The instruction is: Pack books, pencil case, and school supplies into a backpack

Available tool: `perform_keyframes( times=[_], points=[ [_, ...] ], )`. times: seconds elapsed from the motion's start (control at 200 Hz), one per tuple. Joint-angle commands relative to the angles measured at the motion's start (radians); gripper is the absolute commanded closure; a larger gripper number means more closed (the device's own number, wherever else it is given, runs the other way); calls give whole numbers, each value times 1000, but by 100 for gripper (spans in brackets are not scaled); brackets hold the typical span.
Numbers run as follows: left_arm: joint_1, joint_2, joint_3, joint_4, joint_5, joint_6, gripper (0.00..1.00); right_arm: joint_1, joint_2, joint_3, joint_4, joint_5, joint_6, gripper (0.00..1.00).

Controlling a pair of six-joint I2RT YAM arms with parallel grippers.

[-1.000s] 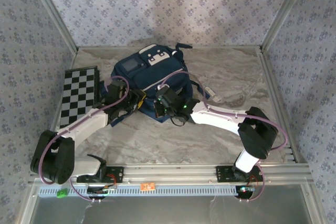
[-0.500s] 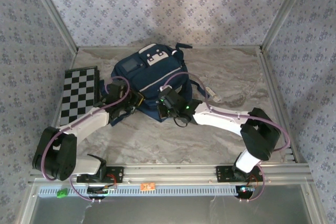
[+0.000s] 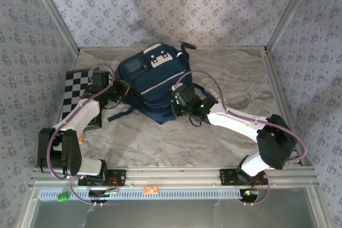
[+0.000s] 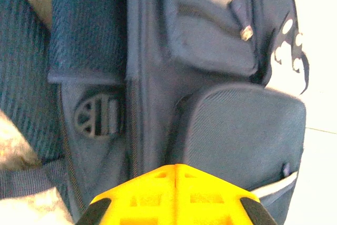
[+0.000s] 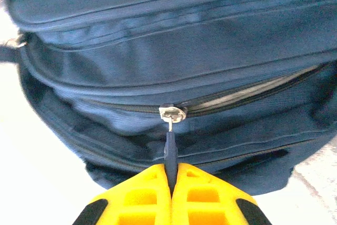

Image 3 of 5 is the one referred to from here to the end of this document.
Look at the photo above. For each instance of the aluminium front rail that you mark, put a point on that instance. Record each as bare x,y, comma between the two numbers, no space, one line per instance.
173,176

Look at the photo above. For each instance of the small controller board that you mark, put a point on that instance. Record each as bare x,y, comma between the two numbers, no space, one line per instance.
102,192
249,192

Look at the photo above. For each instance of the orange tag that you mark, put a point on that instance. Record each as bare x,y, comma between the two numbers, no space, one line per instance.
150,190

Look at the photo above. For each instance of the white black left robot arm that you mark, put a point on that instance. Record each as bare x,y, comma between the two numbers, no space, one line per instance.
82,116

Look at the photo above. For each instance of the folding chessboard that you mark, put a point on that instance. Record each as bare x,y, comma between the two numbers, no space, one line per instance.
72,89

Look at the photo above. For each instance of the metal sheet panel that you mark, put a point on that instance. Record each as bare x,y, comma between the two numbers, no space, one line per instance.
171,214

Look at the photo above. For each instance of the navy blue backpack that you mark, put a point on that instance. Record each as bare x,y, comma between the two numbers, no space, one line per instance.
155,78

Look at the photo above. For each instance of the aluminium side rail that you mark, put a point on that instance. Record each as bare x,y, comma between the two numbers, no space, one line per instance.
280,94
66,78

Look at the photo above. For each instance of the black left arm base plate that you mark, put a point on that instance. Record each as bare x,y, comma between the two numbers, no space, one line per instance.
120,177

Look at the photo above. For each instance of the aluminium corner post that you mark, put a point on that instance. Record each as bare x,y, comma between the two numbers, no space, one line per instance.
290,11
53,11

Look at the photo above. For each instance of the green connector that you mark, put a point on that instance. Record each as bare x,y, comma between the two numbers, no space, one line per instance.
63,197

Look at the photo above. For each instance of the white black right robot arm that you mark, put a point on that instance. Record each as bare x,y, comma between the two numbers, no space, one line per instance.
232,121

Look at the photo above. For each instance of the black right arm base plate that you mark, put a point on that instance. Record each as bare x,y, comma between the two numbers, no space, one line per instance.
227,177

